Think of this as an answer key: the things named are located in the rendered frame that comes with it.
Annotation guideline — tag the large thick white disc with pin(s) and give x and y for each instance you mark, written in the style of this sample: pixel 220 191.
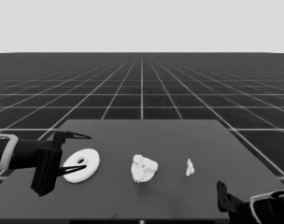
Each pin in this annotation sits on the large thick white disc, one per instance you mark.
pixel 86 172

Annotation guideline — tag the small white T-shaped piece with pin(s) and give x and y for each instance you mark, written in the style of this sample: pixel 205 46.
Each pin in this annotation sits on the small white T-shaped piece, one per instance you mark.
pixel 190 169

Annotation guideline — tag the white round carrier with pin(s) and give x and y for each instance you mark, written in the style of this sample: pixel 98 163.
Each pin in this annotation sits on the white round carrier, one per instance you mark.
pixel 149 176

